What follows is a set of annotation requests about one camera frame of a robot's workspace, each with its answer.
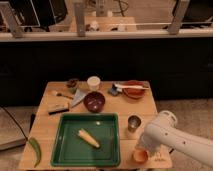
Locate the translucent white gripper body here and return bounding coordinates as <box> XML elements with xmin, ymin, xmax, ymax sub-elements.
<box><xmin>137</xmin><ymin>133</ymin><xmax>161</xmax><ymax>156</ymax></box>

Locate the orange red apple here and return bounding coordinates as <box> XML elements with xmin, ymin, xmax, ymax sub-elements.
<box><xmin>133</xmin><ymin>149</ymin><xmax>148</xmax><ymax>163</ymax></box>

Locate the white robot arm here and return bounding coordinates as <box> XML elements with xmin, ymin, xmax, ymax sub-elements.
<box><xmin>139</xmin><ymin>110</ymin><xmax>213</xmax><ymax>168</ymax></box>

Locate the dark purple bowl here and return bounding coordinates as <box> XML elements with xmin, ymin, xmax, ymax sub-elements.
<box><xmin>83</xmin><ymin>92</ymin><xmax>105</xmax><ymax>113</ymax></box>

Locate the small metal cup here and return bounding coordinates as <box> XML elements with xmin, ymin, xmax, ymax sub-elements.
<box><xmin>128</xmin><ymin>115</ymin><xmax>141</xmax><ymax>133</ymax></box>

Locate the wooden board table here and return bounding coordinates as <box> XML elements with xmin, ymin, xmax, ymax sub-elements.
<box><xmin>18</xmin><ymin>80</ymin><xmax>174</xmax><ymax>171</ymax></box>

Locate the orange plate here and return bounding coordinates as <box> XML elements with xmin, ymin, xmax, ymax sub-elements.
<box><xmin>123</xmin><ymin>80</ymin><xmax>145</xmax><ymax>99</ymax></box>

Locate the green plastic tray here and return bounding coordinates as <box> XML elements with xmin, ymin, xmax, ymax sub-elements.
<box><xmin>51</xmin><ymin>114</ymin><xmax>120</xmax><ymax>167</ymax></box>

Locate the blue grey small object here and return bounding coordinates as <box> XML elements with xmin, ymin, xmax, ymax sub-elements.
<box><xmin>108</xmin><ymin>85</ymin><xmax>120</xmax><ymax>96</ymax></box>

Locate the white spatula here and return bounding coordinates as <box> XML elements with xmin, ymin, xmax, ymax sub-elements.
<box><xmin>114</xmin><ymin>83</ymin><xmax>149</xmax><ymax>90</ymax></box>

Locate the yellow corn cob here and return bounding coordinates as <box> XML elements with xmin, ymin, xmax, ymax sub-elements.
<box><xmin>78</xmin><ymin>129</ymin><xmax>100</xmax><ymax>148</ymax></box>

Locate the small white cup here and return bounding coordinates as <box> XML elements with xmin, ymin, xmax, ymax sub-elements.
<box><xmin>87</xmin><ymin>76</ymin><xmax>101</xmax><ymax>91</ymax></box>

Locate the green chili pepper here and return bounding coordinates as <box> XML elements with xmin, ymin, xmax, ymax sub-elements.
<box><xmin>28</xmin><ymin>137</ymin><xmax>42</xmax><ymax>166</ymax></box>

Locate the wooden block with black handle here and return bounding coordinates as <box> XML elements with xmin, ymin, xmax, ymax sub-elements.
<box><xmin>47</xmin><ymin>102</ymin><xmax>69</xmax><ymax>115</ymax></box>

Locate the wooden handled brush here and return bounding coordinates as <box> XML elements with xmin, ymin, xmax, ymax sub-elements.
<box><xmin>51</xmin><ymin>90</ymin><xmax>73</xmax><ymax>99</ymax></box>

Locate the black cable left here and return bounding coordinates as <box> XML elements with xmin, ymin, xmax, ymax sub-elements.
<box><xmin>0</xmin><ymin>106</ymin><xmax>30</xmax><ymax>142</ymax></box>

